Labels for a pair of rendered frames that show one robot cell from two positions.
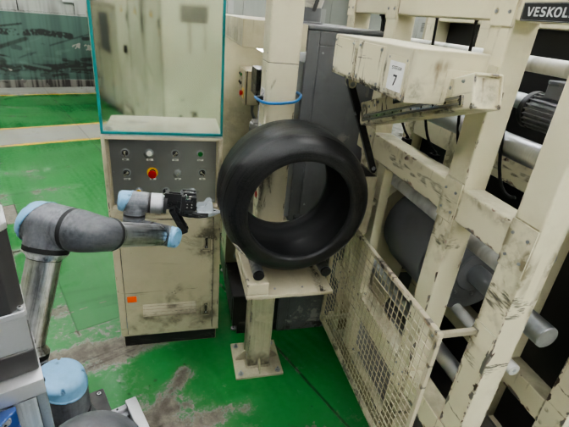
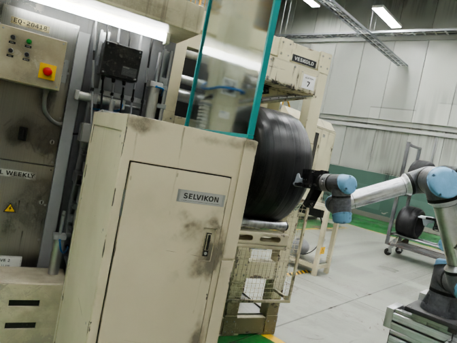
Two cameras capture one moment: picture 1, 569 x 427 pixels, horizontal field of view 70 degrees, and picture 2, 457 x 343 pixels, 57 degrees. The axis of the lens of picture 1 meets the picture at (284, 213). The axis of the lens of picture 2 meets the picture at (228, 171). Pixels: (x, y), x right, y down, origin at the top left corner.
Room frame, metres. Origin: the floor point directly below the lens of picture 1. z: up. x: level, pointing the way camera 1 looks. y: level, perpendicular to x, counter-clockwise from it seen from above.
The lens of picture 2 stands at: (2.09, 2.09, 1.23)
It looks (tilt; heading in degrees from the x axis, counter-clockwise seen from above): 3 degrees down; 259
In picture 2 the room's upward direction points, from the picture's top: 11 degrees clockwise
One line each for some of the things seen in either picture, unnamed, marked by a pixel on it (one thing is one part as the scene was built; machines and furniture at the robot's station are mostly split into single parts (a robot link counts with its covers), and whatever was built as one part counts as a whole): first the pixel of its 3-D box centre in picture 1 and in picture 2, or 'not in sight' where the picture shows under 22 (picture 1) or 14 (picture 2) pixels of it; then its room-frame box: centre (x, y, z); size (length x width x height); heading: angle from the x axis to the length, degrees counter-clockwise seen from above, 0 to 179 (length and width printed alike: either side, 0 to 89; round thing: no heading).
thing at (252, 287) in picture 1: (251, 264); (254, 235); (1.51, 0.12, 0.84); 0.36 x 0.09 x 0.06; 16
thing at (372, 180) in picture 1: (350, 197); not in sight; (1.86, -0.31, 1.05); 0.20 x 0.15 x 0.30; 16
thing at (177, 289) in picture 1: (168, 235); (134, 305); (2.03, 0.65, 0.63); 0.56 x 0.41 x 1.27; 106
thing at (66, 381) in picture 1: (61, 389); (448, 274); (0.75, 0.54, 0.88); 0.13 x 0.12 x 0.14; 77
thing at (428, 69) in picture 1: (395, 65); (264, 72); (1.51, -0.33, 1.71); 0.61 x 0.25 x 0.15; 16
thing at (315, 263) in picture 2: not in sight; (307, 234); (0.04, -2.65, 0.40); 0.60 x 0.35 x 0.80; 128
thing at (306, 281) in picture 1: (280, 270); (239, 235); (1.55, -0.01, 0.80); 0.37 x 0.36 x 0.02; 106
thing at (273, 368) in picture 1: (256, 357); not in sight; (1.79, 0.08, 0.02); 0.27 x 0.27 x 0.04; 16
